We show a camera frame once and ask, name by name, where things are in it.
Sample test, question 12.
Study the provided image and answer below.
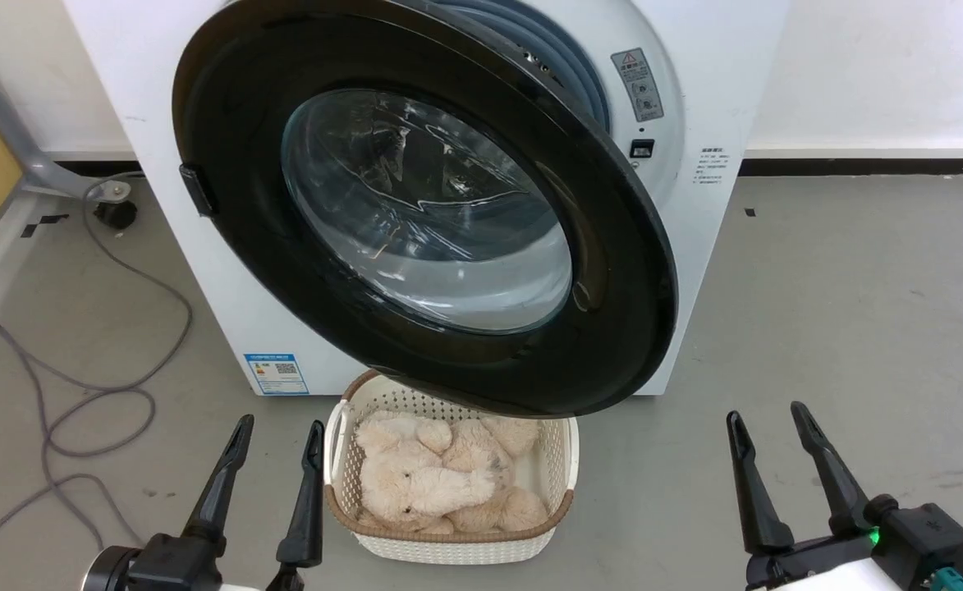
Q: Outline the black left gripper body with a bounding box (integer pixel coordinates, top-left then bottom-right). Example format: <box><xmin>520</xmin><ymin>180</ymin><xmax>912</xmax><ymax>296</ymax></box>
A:
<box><xmin>81</xmin><ymin>532</ymin><xmax>226</xmax><ymax>591</ymax></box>

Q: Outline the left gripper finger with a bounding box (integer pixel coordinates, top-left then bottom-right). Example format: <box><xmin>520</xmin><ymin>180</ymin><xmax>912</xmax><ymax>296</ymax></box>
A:
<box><xmin>266</xmin><ymin>420</ymin><xmax>325</xmax><ymax>591</ymax></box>
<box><xmin>183</xmin><ymin>415</ymin><xmax>255</xmax><ymax>547</ymax></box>

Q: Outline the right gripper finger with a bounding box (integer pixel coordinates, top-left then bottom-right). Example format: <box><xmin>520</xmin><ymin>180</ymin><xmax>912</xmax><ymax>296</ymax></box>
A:
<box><xmin>791</xmin><ymin>401</ymin><xmax>874</xmax><ymax>539</ymax></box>
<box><xmin>726</xmin><ymin>411</ymin><xmax>796</xmax><ymax>556</ymax></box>

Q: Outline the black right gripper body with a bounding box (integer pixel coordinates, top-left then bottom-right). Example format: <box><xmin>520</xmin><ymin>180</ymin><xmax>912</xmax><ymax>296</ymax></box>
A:
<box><xmin>746</xmin><ymin>493</ymin><xmax>963</xmax><ymax>591</ymax></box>

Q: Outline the white front-load washing machine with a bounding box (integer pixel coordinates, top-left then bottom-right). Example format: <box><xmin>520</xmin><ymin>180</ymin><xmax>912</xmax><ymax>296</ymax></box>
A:
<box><xmin>62</xmin><ymin>0</ymin><xmax>790</xmax><ymax>397</ymax></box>

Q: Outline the black round glass washer door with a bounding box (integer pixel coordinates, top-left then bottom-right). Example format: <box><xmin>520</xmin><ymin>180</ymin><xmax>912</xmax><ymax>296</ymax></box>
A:
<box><xmin>172</xmin><ymin>0</ymin><xmax>680</xmax><ymax>418</ymax></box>

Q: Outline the beige plush teddy bear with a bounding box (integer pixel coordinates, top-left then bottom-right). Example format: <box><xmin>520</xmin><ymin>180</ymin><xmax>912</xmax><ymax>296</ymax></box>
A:
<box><xmin>354</xmin><ymin>410</ymin><xmax>550</xmax><ymax>534</ymax></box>

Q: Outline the blue energy label sticker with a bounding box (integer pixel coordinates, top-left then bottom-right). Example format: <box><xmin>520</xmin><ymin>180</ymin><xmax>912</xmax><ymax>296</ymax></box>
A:
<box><xmin>244</xmin><ymin>353</ymin><xmax>310</xmax><ymax>396</ymax></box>

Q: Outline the white woven laundry basket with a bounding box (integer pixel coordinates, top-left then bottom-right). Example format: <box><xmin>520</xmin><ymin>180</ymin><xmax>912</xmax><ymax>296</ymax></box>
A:
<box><xmin>323</xmin><ymin>369</ymin><xmax>580</xmax><ymax>566</ymax></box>

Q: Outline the black caster wheel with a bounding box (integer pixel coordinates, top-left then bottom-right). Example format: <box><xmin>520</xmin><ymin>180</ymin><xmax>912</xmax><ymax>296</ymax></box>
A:
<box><xmin>93</xmin><ymin>199</ymin><xmax>139</xmax><ymax>231</ymax></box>

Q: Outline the grey metal furniture leg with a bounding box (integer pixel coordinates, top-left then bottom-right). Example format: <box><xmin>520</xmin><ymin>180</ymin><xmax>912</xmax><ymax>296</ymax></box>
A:
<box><xmin>0</xmin><ymin>89</ymin><xmax>133</xmax><ymax>203</ymax></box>

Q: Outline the grey warning sticker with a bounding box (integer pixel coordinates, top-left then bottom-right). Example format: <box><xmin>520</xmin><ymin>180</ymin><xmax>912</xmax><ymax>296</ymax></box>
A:
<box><xmin>611</xmin><ymin>48</ymin><xmax>665</xmax><ymax>123</ymax></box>

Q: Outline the grey rubber drum gasket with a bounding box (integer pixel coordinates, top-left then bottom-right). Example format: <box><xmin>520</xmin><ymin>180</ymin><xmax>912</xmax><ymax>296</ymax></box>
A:
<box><xmin>432</xmin><ymin>0</ymin><xmax>613</xmax><ymax>132</ymax></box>

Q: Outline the grey floor cable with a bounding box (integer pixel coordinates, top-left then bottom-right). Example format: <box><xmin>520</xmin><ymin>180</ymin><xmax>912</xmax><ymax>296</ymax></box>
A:
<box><xmin>0</xmin><ymin>175</ymin><xmax>195</xmax><ymax>577</ymax></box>

